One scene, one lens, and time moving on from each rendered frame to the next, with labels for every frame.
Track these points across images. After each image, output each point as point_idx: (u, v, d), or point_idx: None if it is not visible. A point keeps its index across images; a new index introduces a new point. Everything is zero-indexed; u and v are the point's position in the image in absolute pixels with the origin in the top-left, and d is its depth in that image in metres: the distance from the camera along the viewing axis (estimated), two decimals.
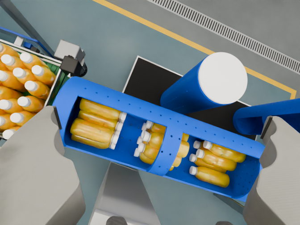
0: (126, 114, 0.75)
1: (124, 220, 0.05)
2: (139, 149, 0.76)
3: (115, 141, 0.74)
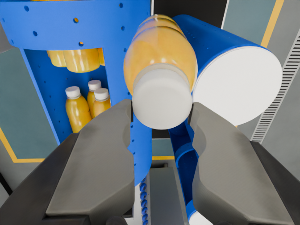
0: None
1: (124, 220, 0.05)
2: None
3: None
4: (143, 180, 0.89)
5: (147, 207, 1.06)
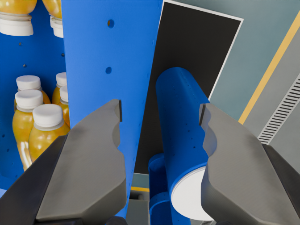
0: None
1: (124, 220, 0.05)
2: (18, 100, 0.29)
3: (2, 29, 0.23)
4: None
5: None
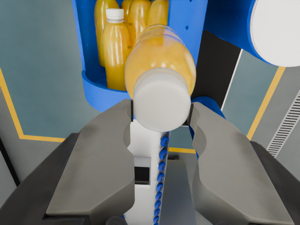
0: None
1: (124, 220, 0.05)
2: None
3: None
4: (165, 143, 0.76)
5: (163, 184, 0.92)
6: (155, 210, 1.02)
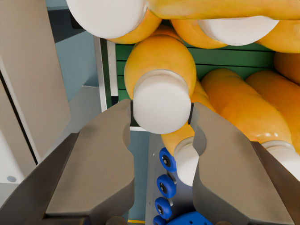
0: None
1: (124, 220, 0.05)
2: None
3: None
4: None
5: None
6: None
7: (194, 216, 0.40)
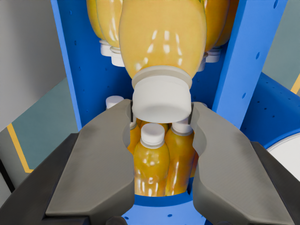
0: (199, 70, 0.26)
1: (124, 220, 0.05)
2: None
3: (118, 62, 0.26)
4: None
5: None
6: None
7: None
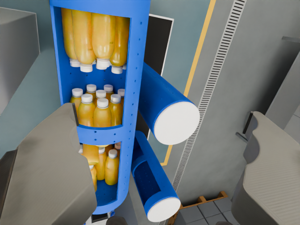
0: (120, 72, 0.64)
1: (124, 220, 0.05)
2: (85, 98, 0.65)
3: (84, 70, 0.60)
4: None
5: (114, 211, 1.32)
6: None
7: None
